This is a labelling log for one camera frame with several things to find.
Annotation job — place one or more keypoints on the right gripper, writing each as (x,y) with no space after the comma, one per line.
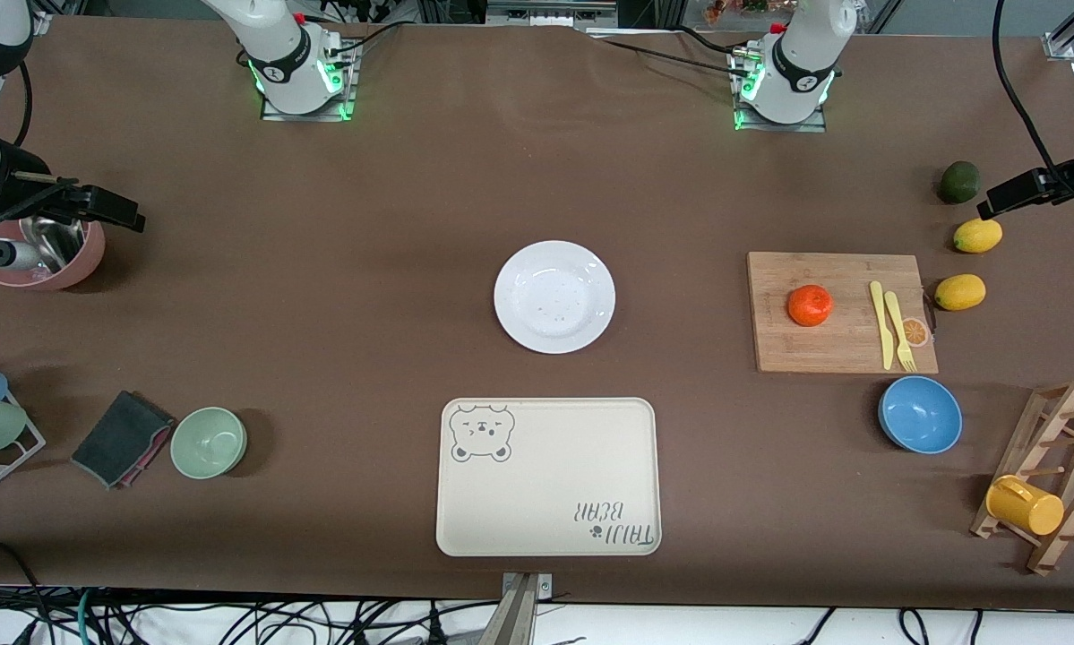
(24,184)

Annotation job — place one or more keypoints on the orange mandarin fruit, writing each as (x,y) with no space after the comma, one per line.
(810,305)

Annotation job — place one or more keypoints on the white round plate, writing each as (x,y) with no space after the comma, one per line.
(554,297)

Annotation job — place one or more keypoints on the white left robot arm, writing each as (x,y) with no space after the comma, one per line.
(796,63)

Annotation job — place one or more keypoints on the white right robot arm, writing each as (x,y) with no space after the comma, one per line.
(279,54)

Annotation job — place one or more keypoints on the pink bowl with steel interior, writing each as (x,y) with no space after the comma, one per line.
(84,255)

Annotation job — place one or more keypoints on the yellow lemon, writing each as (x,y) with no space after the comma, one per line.
(959,292)
(977,236)

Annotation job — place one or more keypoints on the green avocado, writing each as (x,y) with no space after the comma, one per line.
(958,182)

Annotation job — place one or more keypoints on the orange slice sticker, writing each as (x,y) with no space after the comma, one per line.
(918,333)

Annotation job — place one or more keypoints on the yellow plastic fork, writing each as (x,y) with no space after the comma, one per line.
(897,322)

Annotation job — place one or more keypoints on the yellow plastic knife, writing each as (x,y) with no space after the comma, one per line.
(883,331)

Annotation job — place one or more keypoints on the dark grey folded cloth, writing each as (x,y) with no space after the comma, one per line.
(120,437)

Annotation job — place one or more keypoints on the wooden cup rack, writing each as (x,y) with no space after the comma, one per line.
(1069,421)

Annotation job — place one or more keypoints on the blue bowl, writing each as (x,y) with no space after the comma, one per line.
(920,415)

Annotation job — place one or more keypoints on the pale green bowl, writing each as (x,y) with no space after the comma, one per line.
(208,442)

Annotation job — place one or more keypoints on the bamboo cutting board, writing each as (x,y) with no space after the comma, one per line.
(796,349)

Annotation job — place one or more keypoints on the brown table cover sheet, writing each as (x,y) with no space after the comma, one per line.
(411,224)

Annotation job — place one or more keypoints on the yellow mug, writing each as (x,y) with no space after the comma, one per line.
(1025,506)

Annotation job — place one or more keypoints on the grey power strip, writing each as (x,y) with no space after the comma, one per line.
(550,13)

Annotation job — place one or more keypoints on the cream bear print tray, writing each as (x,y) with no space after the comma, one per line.
(554,484)

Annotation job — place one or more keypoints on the metal table edge bracket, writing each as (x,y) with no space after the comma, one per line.
(523,609)

